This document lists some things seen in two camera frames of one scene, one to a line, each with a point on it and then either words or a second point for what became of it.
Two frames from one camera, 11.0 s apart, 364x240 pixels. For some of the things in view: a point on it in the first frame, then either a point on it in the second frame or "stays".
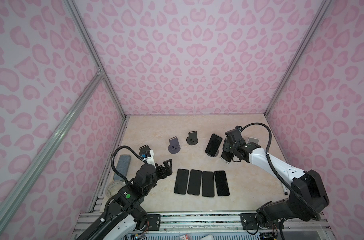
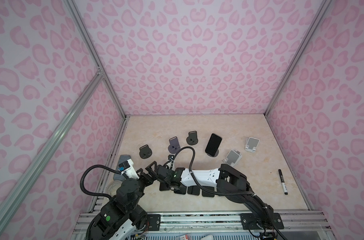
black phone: x=208 y=184 stays
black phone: x=227 y=156 to x=164 y=186
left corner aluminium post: x=93 y=49 stays
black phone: x=213 y=145 stays
